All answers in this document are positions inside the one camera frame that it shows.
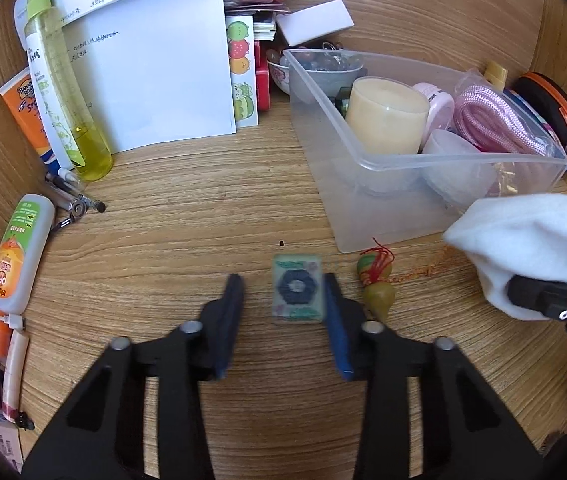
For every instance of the bowl of beads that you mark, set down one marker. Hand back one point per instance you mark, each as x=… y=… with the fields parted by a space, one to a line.
x=283 y=77

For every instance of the small white paper slip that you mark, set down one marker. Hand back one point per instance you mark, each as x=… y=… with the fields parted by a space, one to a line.
x=21 y=20

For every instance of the small white box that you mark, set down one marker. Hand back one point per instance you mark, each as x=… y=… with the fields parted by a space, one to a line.
x=316 y=22

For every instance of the clear plastic bin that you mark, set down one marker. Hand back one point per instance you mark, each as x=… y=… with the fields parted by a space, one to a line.
x=343 y=180

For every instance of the orange sunscreen tube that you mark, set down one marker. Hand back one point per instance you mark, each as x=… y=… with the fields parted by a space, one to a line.
x=21 y=105

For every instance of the yellow-green spray bottle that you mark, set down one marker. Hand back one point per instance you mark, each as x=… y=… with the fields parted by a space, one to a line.
x=88 y=145

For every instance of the painted gourd charm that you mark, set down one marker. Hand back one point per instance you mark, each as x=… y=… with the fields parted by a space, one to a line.
x=378 y=295

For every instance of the large white paper folder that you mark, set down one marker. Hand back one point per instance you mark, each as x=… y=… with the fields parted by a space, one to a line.
x=163 y=75

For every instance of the wooden desktop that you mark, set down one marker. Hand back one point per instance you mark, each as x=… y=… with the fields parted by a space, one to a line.
x=173 y=240

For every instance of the cream candle jar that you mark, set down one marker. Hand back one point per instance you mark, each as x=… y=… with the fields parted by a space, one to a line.
x=388 y=115

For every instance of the green square sachet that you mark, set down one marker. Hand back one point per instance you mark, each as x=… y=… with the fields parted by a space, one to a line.
x=297 y=287

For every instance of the small gold trinket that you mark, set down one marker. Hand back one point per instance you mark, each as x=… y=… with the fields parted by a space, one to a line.
x=506 y=180

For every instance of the pink round case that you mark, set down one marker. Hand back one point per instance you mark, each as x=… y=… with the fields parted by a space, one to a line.
x=436 y=110

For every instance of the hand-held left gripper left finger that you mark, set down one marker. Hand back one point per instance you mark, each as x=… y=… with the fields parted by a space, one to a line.
x=231 y=320

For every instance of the cartoon sticker box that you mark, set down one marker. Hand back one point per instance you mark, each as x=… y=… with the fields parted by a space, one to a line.
x=242 y=75

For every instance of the beige capped tube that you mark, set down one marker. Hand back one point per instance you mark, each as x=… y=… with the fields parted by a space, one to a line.
x=496 y=75

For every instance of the white-tipped pen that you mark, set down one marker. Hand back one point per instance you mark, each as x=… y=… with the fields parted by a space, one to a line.
x=71 y=177

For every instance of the white cylindrical tube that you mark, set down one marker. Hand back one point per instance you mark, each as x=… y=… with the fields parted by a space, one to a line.
x=13 y=375

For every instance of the white round jar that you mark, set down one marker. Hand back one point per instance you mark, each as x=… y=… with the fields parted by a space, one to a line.
x=456 y=160

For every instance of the small black clip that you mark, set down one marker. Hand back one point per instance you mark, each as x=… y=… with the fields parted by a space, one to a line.
x=23 y=420

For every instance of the silver pen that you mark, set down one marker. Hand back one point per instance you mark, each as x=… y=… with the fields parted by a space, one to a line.
x=71 y=215

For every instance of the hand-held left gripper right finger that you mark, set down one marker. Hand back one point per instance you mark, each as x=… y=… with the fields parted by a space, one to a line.
x=336 y=325

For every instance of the silver pens and clip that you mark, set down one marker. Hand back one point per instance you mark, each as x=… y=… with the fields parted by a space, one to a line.
x=71 y=195

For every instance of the black orange zip case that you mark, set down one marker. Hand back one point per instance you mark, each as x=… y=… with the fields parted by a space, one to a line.
x=551 y=105

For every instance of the stack of red white packets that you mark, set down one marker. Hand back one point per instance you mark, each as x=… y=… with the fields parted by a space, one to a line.
x=253 y=0

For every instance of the white cloth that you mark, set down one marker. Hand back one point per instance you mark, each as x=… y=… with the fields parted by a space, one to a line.
x=528 y=235

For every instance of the small red box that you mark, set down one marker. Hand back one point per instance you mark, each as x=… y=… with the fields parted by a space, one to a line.
x=262 y=80

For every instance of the white bottle with orange label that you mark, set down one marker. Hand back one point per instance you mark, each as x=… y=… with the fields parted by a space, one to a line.
x=18 y=260

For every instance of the blue packet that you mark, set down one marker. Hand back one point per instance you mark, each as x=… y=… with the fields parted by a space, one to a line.
x=538 y=120

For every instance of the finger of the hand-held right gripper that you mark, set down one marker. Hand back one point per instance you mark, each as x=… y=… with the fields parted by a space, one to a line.
x=548 y=297

